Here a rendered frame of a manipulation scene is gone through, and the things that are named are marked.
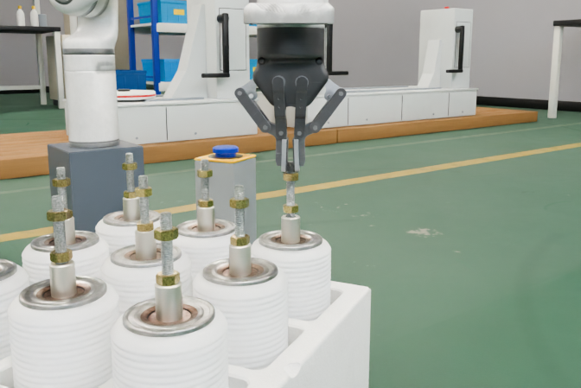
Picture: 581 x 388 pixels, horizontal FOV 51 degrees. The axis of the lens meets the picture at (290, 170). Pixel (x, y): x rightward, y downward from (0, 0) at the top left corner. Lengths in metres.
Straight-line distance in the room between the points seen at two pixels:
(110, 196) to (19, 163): 1.46
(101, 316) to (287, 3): 0.34
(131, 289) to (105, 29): 0.66
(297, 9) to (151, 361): 0.35
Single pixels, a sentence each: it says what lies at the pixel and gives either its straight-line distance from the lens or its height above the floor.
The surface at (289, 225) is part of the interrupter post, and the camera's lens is 0.70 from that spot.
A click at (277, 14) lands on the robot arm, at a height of 0.51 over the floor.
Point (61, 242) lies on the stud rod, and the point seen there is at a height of 0.30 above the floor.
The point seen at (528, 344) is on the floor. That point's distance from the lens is 1.11.
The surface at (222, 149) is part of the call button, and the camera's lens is 0.92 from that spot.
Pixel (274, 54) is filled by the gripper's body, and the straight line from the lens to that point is 0.65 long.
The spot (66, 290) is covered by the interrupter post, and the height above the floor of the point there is 0.26.
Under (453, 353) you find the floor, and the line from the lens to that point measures 1.04.
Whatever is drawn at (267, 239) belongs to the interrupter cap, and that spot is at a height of 0.25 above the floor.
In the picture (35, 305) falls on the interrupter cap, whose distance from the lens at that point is 0.57.
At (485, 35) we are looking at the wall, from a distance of 6.55.
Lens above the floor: 0.46
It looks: 10 degrees down
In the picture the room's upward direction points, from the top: straight up
